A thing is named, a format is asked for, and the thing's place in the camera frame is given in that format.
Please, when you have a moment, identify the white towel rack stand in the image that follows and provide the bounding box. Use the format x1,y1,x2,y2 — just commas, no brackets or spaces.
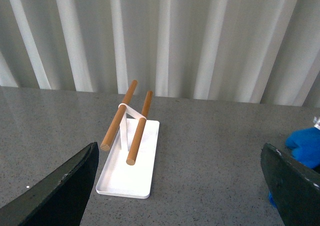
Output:
95,80,160,199

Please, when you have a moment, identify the white pleated curtain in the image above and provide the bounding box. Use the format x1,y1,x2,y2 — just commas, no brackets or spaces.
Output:
0,0,320,107

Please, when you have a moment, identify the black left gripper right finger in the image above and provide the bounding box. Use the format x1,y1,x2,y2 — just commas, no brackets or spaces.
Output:
260,143,320,226

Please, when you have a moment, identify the blue microfiber cloth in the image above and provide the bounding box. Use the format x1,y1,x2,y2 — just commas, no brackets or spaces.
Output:
268,127,320,209

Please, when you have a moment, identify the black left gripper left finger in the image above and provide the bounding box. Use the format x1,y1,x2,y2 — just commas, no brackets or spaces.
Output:
0,142,99,226

